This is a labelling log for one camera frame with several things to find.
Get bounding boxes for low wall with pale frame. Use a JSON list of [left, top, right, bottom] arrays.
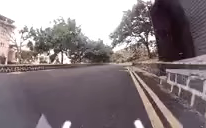
[[157, 68, 206, 124]]

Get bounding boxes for dark building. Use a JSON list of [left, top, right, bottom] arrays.
[[150, 0, 206, 63]]

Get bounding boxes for bushes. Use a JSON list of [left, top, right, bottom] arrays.
[[110, 45, 159, 64]]

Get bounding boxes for low roadside wall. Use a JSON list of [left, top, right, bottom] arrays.
[[0, 62, 105, 74]]

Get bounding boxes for grey asphalt road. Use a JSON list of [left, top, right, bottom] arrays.
[[0, 63, 159, 128]]

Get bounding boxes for robot's own part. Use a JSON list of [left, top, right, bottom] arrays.
[[133, 119, 146, 128], [61, 120, 73, 128]]

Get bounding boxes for row of trees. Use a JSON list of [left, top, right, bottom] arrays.
[[10, 16, 114, 65]]

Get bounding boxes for large tree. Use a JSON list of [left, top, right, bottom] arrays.
[[109, 0, 159, 59]]

